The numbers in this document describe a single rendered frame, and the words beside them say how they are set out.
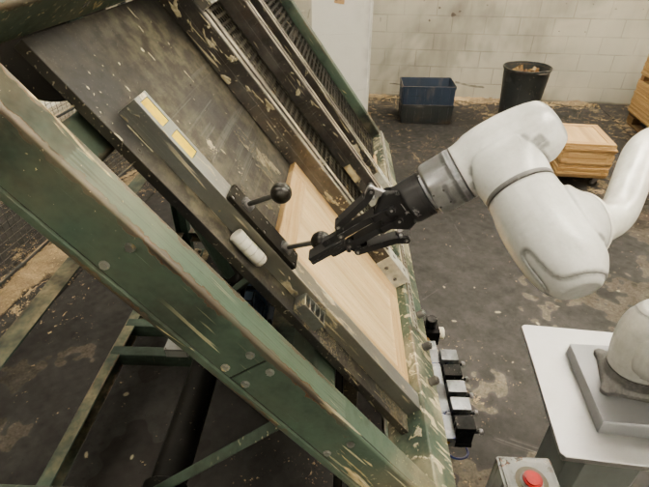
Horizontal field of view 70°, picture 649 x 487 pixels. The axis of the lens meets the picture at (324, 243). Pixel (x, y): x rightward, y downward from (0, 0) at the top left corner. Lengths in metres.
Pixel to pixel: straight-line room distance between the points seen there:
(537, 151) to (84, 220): 0.61
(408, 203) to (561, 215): 0.22
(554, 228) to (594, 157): 3.95
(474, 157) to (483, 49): 5.95
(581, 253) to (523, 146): 0.17
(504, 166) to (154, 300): 0.53
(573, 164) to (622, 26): 2.79
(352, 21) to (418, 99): 1.18
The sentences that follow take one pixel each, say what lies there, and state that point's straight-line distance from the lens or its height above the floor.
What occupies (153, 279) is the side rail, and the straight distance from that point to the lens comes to 0.69.
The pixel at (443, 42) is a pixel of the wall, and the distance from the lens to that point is 6.57.
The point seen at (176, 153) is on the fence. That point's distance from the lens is 0.86.
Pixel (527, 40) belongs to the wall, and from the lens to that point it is 6.74.
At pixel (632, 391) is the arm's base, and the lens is 1.62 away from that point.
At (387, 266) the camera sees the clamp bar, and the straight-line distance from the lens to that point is 1.54.
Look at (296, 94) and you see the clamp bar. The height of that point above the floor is 1.41.
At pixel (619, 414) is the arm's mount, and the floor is 0.80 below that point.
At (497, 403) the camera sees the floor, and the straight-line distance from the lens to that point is 2.52.
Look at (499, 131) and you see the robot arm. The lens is 0.73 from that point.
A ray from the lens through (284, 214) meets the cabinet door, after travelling 1.09.
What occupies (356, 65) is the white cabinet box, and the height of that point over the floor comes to 0.72.
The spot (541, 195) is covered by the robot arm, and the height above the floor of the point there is 1.61.
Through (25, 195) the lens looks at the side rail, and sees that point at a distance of 0.69.
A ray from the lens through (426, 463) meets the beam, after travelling 1.19.
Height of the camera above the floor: 1.91
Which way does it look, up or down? 34 degrees down
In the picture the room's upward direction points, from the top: straight up
